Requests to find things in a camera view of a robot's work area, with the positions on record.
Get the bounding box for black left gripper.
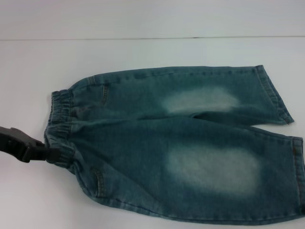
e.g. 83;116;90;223
0;125;61;165

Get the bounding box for blue denim shorts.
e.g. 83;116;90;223
43;63;305;229

